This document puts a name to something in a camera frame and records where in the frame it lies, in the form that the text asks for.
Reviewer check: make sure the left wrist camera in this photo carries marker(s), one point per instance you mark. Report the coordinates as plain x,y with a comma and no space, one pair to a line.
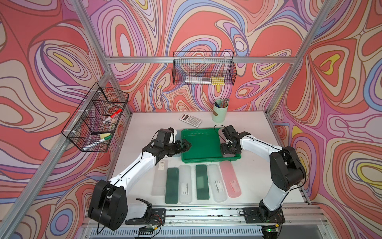
166,135

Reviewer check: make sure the black wire basket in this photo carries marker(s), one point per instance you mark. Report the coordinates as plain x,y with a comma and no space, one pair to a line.
203,64
89,120

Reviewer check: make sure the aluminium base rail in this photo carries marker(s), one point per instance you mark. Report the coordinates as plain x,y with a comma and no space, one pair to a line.
223,222

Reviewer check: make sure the frosted flat pencil case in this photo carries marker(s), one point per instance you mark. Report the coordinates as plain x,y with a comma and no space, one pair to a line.
160,178

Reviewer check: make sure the pale green pen cup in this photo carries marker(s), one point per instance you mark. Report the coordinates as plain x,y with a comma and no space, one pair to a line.
218,114

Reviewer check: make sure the frosted white pencil case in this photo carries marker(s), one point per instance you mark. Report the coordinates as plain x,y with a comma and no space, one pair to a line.
216,183
185,184

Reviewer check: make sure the white calculator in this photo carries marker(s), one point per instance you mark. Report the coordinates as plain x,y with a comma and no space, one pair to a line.
191,120

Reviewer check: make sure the dark green pencil case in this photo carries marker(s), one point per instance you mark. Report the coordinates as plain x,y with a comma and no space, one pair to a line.
203,192
172,186

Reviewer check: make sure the pens in cup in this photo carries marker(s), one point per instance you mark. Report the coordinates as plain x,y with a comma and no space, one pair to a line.
221,103

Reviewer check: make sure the red marker in basket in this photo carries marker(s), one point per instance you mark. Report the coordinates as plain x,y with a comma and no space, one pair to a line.
114,115

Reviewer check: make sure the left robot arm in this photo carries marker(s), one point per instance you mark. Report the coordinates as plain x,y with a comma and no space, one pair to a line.
109,205

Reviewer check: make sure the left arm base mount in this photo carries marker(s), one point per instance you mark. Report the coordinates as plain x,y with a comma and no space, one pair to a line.
141,212

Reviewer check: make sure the black wire basket back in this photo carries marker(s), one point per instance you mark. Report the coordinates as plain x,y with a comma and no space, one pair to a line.
203,64

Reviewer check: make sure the light blue pencil case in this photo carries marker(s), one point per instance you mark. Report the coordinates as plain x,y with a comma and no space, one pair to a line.
177,143

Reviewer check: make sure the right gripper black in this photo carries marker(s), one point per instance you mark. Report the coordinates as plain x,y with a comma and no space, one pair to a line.
224,150

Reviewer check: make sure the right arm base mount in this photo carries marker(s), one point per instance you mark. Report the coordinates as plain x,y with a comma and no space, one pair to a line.
257,215

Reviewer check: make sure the clear box in basket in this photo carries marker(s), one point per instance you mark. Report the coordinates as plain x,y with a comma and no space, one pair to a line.
198,80

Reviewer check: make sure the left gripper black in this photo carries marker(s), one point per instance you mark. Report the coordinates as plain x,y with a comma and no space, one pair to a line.
178,149

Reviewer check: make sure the black wire basket left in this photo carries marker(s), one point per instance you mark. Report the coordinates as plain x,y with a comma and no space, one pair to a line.
89,120

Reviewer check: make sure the green plastic storage box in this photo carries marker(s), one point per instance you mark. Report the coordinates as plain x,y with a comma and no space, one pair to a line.
205,146

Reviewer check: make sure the green white marker in basket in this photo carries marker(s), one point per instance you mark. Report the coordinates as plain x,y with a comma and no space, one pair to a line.
103,138

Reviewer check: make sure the yellow box in basket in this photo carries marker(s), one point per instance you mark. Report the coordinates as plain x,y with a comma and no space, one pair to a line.
217,81

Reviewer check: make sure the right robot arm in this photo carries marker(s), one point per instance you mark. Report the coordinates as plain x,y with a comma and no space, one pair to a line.
286,169

